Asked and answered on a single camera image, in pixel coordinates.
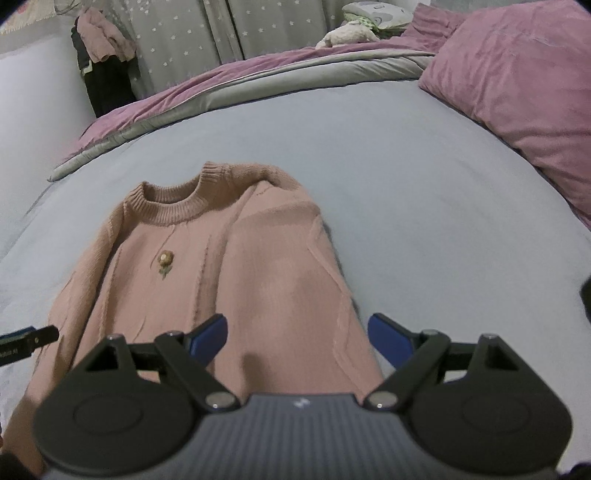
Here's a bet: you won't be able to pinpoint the pink knit sweater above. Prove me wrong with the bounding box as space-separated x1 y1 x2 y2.
0 161 386 478

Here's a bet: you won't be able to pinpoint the purple velvet pillow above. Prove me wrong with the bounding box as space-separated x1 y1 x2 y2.
401 4 465 44
418 0 591 232

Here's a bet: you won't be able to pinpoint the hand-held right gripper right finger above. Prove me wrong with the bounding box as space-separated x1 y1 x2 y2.
362 313 523 412

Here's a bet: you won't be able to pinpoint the grey star-print curtain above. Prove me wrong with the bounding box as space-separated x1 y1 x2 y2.
122 0 352 100

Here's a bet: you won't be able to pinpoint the hanging dark clothes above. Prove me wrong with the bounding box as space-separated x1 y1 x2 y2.
71 23 141 118

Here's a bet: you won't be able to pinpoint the white plush toy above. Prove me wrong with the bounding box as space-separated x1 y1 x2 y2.
316 23 379 49

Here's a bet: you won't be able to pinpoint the green and white cloth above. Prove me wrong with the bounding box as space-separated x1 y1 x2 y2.
345 13 385 29

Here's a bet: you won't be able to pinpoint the hanging pink clothes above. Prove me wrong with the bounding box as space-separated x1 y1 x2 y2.
76 9 137 63

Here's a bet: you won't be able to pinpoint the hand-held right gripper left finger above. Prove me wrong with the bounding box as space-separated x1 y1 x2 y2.
83 314 242 412

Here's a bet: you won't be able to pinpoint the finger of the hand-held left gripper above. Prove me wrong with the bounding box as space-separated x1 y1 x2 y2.
0 325 61 367

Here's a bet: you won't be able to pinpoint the small pile of clothes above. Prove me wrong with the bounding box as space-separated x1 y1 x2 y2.
342 1 414 31

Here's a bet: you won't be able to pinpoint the purple and grey quilt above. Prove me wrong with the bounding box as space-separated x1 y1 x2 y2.
48 34 437 182

